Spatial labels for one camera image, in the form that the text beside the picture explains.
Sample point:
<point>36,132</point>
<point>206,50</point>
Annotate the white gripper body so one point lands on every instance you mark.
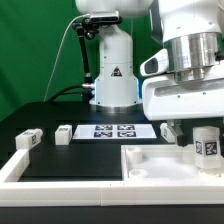
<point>165,99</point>

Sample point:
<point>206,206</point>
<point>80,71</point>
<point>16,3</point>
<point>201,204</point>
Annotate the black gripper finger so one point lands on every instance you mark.
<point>175,127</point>

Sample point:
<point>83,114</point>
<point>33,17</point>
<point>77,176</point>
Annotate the white square tabletop panel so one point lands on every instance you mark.
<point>164,162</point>

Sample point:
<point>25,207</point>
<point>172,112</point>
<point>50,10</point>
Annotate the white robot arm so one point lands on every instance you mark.
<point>183,80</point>

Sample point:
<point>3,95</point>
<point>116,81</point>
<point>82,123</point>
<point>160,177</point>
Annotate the white fiducial marker sheet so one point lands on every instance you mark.
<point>115,131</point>

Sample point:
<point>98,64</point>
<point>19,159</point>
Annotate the white U-shaped obstacle fence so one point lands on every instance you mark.
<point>13,192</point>

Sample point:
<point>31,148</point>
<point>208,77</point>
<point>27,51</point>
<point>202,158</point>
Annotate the grey camera on mount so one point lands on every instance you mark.
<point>108,16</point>

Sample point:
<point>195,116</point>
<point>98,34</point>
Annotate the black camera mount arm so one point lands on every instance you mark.
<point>84,50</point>

